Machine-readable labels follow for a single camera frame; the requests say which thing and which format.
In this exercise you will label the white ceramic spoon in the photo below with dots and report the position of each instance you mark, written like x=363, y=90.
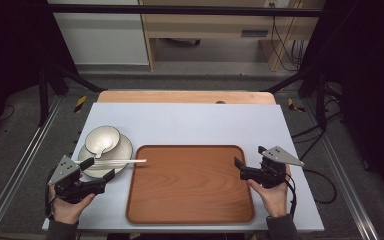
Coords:
x=100, y=151

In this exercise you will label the silver metal floor rail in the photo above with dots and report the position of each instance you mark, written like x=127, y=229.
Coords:
x=16, y=173
x=346, y=186

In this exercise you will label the black horizontal frame bar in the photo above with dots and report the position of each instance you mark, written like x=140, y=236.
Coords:
x=180, y=10

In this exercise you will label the person's right hand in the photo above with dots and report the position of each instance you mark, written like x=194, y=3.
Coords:
x=275, y=200

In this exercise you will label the light wooden desk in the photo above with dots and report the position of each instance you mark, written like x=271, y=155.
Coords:
x=206, y=25

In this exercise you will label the yellow black floor tape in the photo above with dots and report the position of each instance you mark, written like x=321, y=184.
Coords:
x=293, y=105
x=80, y=104

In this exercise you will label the brown wooden tray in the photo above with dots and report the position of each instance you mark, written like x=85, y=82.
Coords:
x=190, y=190

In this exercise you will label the black metal stand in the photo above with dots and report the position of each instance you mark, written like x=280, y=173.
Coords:
x=320, y=96
x=43, y=93

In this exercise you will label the light wooden table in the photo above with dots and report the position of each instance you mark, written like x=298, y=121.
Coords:
x=180, y=97

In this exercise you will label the white ceramic plate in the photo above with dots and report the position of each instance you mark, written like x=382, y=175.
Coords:
x=124, y=151

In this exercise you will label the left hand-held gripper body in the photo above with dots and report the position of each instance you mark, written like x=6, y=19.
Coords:
x=67, y=186

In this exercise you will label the person's left hand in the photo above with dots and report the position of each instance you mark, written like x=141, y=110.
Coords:
x=67, y=210

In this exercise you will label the white cabinet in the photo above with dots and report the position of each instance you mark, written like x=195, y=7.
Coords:
x=103, y=40

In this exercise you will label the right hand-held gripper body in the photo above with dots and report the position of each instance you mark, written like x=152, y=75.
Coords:
x=273, y=173

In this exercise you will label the white ceramic bowl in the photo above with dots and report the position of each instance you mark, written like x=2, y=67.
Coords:
x=105, y=136

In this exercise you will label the white chopstick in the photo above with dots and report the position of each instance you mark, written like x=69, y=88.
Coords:
x=126, y=161
x=113, y=164

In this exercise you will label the black curtain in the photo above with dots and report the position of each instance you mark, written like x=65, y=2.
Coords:
x=10, y=43
x=370, y=66

